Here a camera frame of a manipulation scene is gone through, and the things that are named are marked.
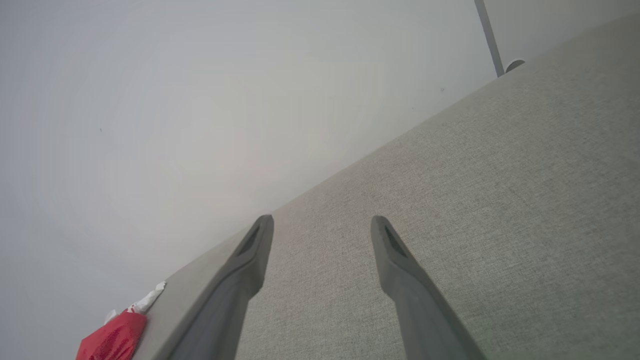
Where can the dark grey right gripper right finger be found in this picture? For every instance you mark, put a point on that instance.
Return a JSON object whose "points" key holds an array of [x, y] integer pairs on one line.
{"points": [[425, 315]]}

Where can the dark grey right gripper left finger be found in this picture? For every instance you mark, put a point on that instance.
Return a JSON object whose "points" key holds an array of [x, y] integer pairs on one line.
{"points": [[225, 305]]}

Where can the red shirt with white sleeves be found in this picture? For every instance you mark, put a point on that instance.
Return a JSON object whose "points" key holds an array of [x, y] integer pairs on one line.
{"points": [[115, 340]]}

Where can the light grey fabric sofa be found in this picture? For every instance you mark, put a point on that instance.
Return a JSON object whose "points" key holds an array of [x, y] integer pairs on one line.
{"points": [[500, 200]]}

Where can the grey metal stand pole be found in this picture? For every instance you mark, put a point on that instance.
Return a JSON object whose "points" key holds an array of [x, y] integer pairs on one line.
{"points": [[489, 37]]}

